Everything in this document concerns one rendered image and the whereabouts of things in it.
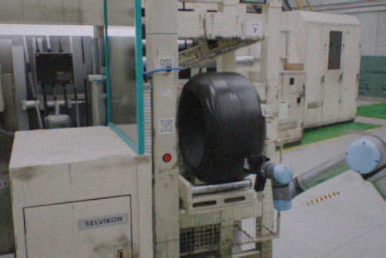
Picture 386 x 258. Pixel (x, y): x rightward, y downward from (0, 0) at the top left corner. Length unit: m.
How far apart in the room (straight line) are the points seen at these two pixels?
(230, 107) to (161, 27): 0.49
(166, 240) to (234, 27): 1.21
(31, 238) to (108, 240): 0.22
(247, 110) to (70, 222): 1.03
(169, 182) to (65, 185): 0.92
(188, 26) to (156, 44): 0.37
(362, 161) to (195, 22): 1.20
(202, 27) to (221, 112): 0.59
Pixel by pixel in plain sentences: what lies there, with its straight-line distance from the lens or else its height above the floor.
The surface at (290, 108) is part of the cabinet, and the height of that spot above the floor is 0.65.
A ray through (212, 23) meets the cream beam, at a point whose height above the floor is 1.73.
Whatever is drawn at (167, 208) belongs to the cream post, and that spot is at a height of 0.80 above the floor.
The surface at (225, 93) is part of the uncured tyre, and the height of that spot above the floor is 1.38.
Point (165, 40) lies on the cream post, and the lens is 2.00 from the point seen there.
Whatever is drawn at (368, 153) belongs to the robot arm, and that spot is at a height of 1.23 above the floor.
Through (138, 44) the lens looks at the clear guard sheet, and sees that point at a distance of 1.24.
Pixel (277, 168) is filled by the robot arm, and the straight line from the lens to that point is 1.75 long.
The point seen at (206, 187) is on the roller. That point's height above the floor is 0.91.
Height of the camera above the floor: 1.58
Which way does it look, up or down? 11 degrees down
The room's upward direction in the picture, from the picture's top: straight up
